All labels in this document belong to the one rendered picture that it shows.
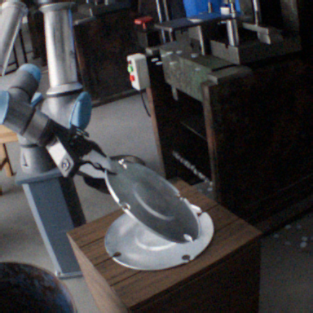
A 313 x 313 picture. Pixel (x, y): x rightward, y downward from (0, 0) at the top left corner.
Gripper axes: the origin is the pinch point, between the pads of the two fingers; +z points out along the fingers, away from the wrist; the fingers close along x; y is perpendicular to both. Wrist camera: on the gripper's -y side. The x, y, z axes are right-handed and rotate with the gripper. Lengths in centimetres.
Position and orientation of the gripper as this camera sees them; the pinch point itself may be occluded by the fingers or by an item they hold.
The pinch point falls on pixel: (112, 173)
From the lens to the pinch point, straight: 109.5
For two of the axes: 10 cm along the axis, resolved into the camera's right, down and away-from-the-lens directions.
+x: -5.8, 7.7, 2.8
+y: -1.6, -4.5, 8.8
